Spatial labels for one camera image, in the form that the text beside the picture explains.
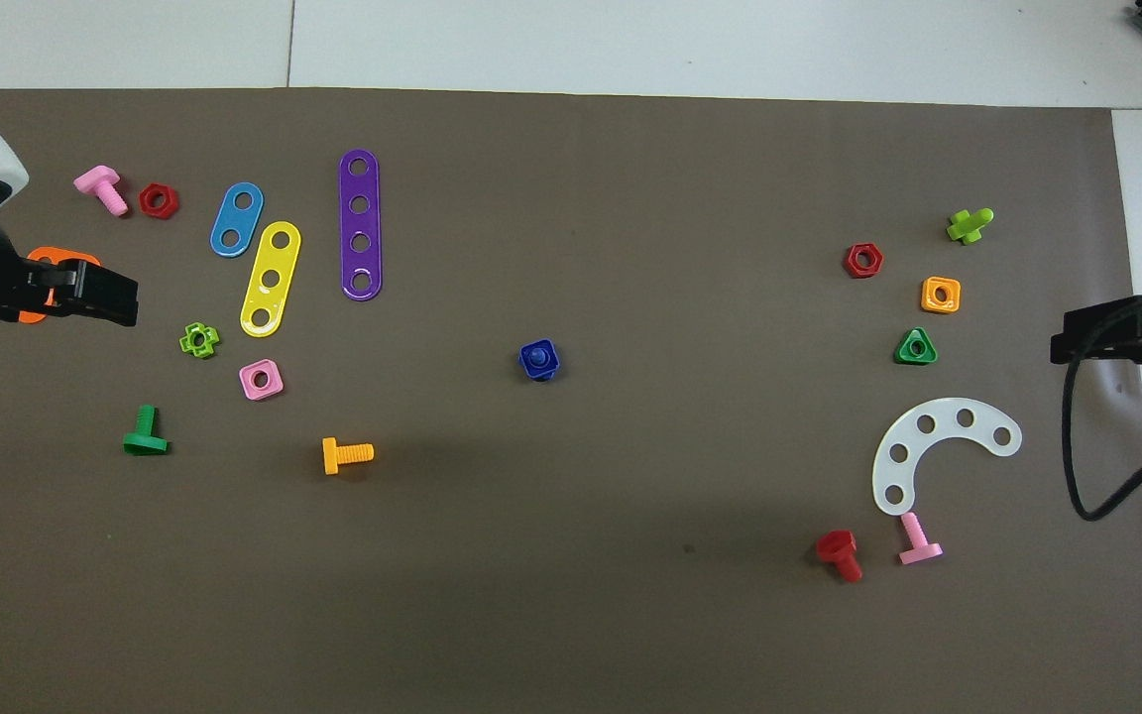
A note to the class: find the dark green plastic bolt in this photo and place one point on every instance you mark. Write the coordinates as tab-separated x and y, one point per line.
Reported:
145	436

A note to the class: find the yellow three-hole plate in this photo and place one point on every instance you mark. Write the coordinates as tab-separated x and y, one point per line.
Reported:
276	258

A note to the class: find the lime green cross nut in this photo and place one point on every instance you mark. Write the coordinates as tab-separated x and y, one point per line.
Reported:
189	340

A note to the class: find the orange angled three-hole plate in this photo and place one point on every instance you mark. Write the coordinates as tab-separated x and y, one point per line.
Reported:
65	256

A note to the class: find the red hexagonal nut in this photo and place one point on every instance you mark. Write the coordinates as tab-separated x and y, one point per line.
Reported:
151	190
854	268

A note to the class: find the pink plastic bolt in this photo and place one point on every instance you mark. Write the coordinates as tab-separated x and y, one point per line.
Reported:
918	545
100	183

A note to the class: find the green triangular nut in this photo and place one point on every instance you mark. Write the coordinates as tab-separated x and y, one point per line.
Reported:
903	354

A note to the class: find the lime green cross-head bolt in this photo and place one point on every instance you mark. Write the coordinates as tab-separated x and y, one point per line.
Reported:
966	228

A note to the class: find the white curved five-hole plate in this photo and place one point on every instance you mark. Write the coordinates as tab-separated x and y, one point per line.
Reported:
946	409

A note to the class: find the pink square nut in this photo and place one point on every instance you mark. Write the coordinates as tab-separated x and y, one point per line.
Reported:
249	387

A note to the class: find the blue square nut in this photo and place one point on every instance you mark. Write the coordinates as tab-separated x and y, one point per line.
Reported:
527	369

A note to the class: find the blue two-hole plate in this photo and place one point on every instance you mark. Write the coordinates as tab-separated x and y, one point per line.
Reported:
226	238

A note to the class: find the orange square nut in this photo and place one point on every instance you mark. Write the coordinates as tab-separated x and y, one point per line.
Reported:
929	302

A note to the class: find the brown table mat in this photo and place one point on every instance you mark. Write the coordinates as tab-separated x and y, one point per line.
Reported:
571	555

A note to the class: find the red hex-head bolt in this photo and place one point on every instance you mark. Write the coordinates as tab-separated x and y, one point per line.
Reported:
837	547

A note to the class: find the purple four-hole plate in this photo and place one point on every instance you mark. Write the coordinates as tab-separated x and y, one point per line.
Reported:
360	223

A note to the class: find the orange plastic bolt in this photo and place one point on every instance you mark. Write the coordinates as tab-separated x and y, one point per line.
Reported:
338	456

